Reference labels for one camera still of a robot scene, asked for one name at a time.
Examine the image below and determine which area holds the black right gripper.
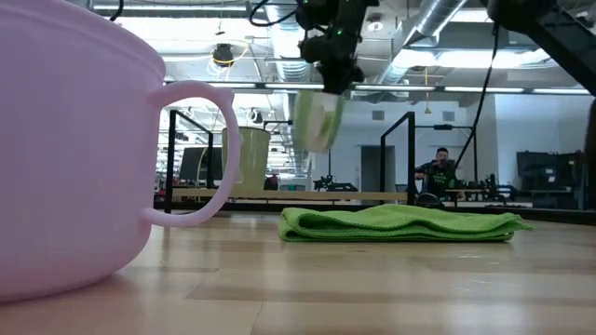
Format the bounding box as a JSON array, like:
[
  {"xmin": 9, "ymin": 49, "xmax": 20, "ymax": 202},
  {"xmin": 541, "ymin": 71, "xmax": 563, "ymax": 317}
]
[{"xmin": 295, "ymin": 0, "xmax": 381, "ymax": 96}]

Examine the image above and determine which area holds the green mug with white handle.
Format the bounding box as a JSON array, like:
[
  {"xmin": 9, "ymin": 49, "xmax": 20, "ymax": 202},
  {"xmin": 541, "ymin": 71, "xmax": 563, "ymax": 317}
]
[{"xmin": 291, "ymin": 89, "xmax": 346, "ymax": 154}]

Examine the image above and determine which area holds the tall pale green cup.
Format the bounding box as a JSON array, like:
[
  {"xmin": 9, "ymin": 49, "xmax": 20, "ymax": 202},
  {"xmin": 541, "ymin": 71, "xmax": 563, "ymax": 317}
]
[{"xmin": 221, "ymin": 126, "xmax": 272, "ymax": 193}]

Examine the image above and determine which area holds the large pink plastic mug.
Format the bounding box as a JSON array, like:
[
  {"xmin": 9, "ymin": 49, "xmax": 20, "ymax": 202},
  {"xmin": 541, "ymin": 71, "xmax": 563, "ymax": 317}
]
[{"xmin": 0, "ymin": 0, "xmax": 241, "ymax": 306}]

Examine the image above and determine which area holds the long wooden shelf board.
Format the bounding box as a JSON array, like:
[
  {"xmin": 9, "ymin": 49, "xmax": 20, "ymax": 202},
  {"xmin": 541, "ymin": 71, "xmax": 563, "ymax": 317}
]
[{"xmin": 171, "ymin": 187, "xmax": 411, "ymax": 204}]

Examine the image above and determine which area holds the grey door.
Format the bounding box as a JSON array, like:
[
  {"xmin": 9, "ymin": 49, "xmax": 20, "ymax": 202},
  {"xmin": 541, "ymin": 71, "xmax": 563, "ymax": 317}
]
[{"xmin": 360, "ymin": 145, "xmax": 397, "ymax": 193}]

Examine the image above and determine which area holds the black ceiling-mounted device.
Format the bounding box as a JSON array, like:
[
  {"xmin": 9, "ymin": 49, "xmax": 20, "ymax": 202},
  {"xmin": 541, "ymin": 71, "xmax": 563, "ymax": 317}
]
[{"xmin": 212, "ymin": 43, "xmax": 236, "ymax": 68}]

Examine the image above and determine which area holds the seated person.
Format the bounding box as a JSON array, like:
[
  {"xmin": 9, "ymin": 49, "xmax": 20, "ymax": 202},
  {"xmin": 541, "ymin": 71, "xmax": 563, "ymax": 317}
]
[{"xmin": 413, "ymin": 147, "xmax": 463, "ymax": 199}]

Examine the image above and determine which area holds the black round chair back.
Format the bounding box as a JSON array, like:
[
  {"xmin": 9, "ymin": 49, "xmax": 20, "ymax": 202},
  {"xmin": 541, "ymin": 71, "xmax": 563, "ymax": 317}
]
[{"xmin": 415, "ymin": 193, "xmax": 447, "ymax": 209}]

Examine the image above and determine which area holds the folded green microfibre cloth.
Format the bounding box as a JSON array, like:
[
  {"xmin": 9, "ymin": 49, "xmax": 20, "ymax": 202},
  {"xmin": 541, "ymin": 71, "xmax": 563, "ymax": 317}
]
[{"xmin": 278, "ymin": 203, "xmax": 535, "ymax": 244}]

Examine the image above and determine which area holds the dark computer monitor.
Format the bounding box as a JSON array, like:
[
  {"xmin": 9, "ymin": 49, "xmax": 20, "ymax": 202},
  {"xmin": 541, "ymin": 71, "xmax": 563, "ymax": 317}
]
[{"xmin": 179, "ymin": 146, "xmax": 224, "ymax": 183}]

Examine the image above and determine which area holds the dark monitor cabinet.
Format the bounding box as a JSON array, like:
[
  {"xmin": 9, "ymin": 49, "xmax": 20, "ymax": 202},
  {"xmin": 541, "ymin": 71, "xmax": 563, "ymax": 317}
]
[{"xmin": 515, "ymin": 151, "xmax": 586, "ymax": 210}]

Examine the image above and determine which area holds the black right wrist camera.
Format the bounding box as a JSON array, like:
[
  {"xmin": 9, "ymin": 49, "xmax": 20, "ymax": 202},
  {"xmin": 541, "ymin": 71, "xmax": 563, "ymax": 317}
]
[{"xmin": 298, "ymin": 35, "xmax": 330, "ymax": 64}]

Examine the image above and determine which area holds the long ceiling light rail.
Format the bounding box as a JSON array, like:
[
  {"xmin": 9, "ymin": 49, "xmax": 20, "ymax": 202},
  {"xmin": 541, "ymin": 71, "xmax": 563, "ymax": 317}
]
[{"xmin": 163, "ymin": 81, "xmax": 592, "ymax": 96}]

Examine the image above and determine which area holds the ribbed silver ceiling duct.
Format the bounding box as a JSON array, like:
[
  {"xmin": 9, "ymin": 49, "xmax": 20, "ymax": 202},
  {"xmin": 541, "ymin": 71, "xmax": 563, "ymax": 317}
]
[{"xmin": 264, "ymin": 3, "xmax": 320, "ymax": 168}]

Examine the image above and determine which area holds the yellow hanging cord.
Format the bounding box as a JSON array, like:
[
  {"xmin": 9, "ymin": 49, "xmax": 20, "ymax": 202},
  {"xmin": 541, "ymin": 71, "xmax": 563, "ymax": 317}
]
[{"xmin": 422, "ymin": 67, "xmax": 432, "ymax": 115}]

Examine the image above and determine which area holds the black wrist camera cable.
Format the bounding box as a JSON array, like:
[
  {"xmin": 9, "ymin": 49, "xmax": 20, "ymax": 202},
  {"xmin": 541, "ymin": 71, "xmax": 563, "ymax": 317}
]
[{"xmin": 249, "ymin": 0, "xmax": 299, "ymax": 28}]

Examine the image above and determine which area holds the smooth silver ceiling duct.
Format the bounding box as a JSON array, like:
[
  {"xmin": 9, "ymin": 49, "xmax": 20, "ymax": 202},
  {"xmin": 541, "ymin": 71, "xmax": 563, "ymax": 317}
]
[{"xmin": 374, "ymin": 0, "xmax": 469, "ymax": 87}]

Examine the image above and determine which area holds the long hanging black cable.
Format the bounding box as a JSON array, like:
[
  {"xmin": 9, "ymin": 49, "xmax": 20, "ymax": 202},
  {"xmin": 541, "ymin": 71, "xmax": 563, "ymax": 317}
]
[{"xmin": 454, "ymin": 22, "xmax": 501, "ymax": 169}]

